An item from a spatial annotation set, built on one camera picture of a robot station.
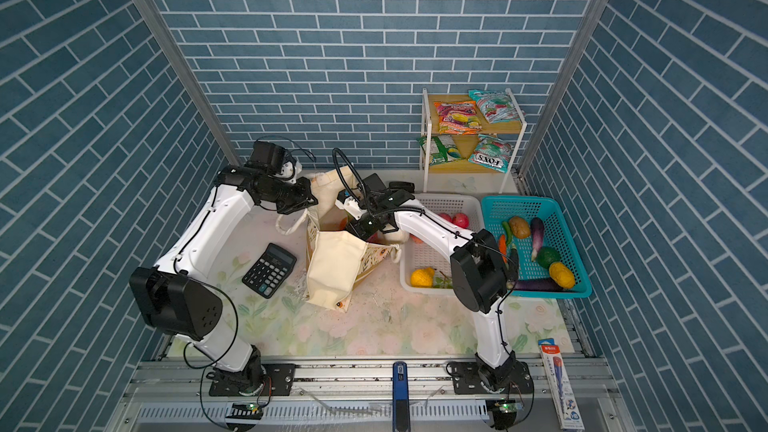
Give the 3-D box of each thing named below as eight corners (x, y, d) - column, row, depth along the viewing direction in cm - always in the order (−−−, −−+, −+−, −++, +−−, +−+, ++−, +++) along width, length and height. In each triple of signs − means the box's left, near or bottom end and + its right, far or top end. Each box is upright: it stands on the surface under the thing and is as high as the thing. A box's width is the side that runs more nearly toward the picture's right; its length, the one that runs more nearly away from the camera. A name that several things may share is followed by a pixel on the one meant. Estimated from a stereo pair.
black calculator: (241, 285, 91) (238, 282, 89) (272, 246, 100) (270, 242, 98) (270, 299, 88) (267, 296, 86) (300, 258, 97) (298, 254, 95)
